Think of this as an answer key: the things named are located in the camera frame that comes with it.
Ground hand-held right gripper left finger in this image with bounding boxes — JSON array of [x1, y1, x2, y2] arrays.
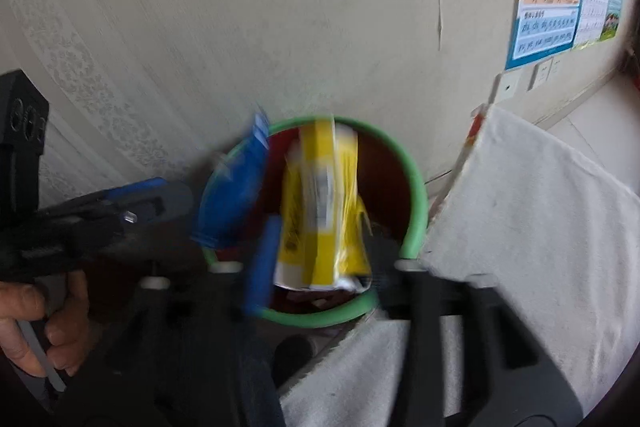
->
[[65, 216, 287, 427]]

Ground yellow carton box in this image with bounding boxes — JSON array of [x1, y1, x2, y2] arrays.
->
[[272, 117, 374, 292]]

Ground white cord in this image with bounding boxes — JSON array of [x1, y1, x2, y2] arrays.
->
[[15, 318, 67, 394]]

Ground blue wrapper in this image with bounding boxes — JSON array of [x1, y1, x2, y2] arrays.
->
[[197, 112, 271, 251]]

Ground red bin with green rim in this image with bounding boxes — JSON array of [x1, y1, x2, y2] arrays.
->
[[202, 116, 430, 329]]

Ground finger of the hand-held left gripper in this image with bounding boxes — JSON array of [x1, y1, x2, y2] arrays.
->
[[119, 183, 196, 254], [39, 178, 169, 221]]

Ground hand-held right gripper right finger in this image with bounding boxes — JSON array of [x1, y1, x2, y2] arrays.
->
[[360, 222, 584, 427]]

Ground person's left hand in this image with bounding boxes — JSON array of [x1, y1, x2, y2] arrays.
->
[[0, 269, 92, 379]]

